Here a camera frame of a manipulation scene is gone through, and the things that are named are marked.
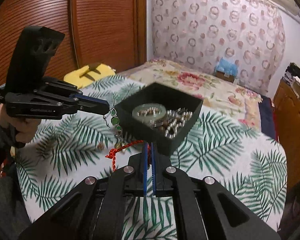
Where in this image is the wooden louvered wardrobe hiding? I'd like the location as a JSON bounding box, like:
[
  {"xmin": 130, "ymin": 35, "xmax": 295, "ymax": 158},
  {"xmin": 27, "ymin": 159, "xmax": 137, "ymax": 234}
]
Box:
[{"xmin": 0, "ymin": 0, "xmax": 147, "ymax": 85}]

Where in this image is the pile of folded clothes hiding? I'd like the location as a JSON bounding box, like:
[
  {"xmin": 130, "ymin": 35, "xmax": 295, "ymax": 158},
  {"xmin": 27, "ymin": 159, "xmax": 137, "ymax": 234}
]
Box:
[{"xmin": 283, "ymin": 62, "xmax": 300, "ymax": 85}]

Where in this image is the green stone bracelet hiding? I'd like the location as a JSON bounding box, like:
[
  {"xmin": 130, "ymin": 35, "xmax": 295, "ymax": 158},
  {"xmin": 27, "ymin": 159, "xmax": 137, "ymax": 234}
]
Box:
[{"xmin": 103, "ymin": 99, "xmax": 127, "ymax": 149}]

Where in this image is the yellow plush toy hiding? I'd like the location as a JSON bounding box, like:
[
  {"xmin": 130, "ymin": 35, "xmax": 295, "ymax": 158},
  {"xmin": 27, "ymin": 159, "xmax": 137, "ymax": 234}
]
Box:
[{"xmin": 63, "ymin": 63, "xmax": 115, "ymax": 89}]

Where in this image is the person's left hand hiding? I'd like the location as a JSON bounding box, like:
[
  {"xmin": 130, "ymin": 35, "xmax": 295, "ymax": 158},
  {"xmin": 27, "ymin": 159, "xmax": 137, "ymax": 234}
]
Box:
[{"xmin": 0, "ymin": 103, "xmax": 42, "ymax": 148}]

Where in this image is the circle pattern curtain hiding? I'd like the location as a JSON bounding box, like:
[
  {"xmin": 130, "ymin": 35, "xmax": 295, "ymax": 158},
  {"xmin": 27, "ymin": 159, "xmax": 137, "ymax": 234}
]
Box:
[{"xmin": 151, "ymin": 0, "xmax": 286, "ymax": 95}]

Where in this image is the red beaded jewelry pile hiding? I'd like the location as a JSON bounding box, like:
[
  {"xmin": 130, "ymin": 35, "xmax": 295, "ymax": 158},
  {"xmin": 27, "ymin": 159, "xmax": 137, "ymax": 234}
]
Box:
[{"xmin": 106, "ymin": 140, "xmax": 144, "ymax": 172}]

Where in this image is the white pearl necklace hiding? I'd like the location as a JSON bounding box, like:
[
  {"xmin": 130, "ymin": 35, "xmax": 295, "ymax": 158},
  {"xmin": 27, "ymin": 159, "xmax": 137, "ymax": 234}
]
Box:
[{"xmin": 149, "ymin": 107, "xmax": 193, "ymax": 139}]

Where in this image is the pale green jade bangle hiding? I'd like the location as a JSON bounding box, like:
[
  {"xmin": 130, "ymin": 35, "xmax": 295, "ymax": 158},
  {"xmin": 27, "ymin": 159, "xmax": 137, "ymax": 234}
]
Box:
[{"xmin": 132, "ymin": 103, "xmax": 166, "ymax": 123}]

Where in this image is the blue bag on box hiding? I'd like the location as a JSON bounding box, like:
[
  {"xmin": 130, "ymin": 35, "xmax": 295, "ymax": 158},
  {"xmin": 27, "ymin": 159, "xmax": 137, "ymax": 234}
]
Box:
[{"xmin": 214, "ymin": 58, "xmax": 238, "ymax": 83}]

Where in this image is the black jewelry box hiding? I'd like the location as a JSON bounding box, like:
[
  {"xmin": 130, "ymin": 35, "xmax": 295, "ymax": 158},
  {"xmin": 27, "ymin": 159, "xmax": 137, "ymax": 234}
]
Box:
[{"xmin": 115, "ymin": 83, "xmax": 203, "ymax": 156}]

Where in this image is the palm leaf print cloth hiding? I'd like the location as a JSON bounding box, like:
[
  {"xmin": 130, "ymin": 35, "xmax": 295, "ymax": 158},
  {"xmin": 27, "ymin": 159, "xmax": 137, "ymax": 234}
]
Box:
[{"xmin": 14, "ymin": 74, "xmax": 288, "ymax": 240}]

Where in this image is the wooden sideboard cabinet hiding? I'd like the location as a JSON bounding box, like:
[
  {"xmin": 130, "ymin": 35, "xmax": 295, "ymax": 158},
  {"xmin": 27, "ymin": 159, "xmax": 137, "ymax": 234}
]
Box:
[{"xmin": 274, "ymin": 80, "xmax": 300, "ymax": 190}]

